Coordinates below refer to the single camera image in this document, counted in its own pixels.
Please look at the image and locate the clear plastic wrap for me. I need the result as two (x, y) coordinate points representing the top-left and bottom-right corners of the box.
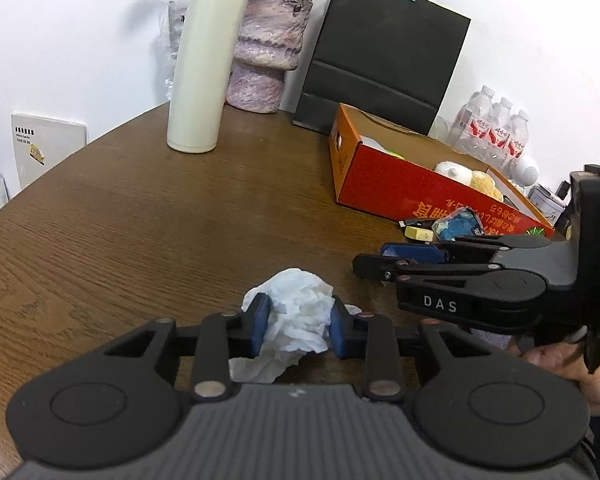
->
(429, 115), (457, 142)

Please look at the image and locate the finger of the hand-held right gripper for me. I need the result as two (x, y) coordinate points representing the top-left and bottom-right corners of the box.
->
(380, 234), (552, 266)
(352, 254), (503, 285)

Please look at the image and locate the white plush toy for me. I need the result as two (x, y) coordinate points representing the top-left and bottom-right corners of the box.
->
(434, 160), (474, 182)

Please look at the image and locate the black paper bag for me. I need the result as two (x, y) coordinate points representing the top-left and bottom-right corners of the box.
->
(292, 0), (472, 136)

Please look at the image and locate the blue crinkled packet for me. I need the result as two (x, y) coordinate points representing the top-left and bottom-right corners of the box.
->
(432, 206), (484, 241)

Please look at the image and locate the white plastic box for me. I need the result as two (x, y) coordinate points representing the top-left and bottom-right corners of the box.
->
(362, 135), (406, 160)

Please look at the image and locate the white robot figure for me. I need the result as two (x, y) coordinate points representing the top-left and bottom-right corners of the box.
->
(510, 155), (540, 187)

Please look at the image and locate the yellow plush toy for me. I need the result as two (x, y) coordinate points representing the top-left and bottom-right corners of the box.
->
(470, 170), (504, 202)

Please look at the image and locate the grey tin box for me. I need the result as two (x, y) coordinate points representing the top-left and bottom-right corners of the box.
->
(527, 185), (566, 222)

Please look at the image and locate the cream thermos bottle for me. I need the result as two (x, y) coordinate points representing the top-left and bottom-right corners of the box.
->
(166, 0), (253, 153)

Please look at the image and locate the wooden desktop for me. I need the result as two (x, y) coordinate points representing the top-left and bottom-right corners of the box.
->
(0, 100), (600, 480)

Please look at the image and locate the white booklet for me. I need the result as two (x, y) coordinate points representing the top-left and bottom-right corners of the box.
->
(11, 112), (87, 192)

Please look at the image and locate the red cardboard box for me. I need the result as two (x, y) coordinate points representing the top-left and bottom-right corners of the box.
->
(328, 103), (556, 237)

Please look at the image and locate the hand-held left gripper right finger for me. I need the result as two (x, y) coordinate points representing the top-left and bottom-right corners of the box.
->
(329, 297), (485, 403)

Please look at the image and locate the person's right hand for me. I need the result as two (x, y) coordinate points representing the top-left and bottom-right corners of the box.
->
(521, 330), (600, 407)

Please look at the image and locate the purple ceramic vase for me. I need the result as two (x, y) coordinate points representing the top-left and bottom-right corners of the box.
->
(226, 0), (314, 114)

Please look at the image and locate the clear printed plastic bag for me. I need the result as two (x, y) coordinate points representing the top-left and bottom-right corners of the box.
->
(157, 0), (196, 103)

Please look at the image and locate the white tissue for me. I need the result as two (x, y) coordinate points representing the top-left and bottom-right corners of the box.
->
(228, 267), (363, 385)

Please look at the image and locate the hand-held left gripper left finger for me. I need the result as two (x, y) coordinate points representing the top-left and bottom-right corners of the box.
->
(102, 292), (272, 403)

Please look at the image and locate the clear water bottle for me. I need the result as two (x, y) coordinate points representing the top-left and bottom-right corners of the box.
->
(502, 109), (532, 171)
(451, 85), (496, 156)
(485, 96), (514, 162)

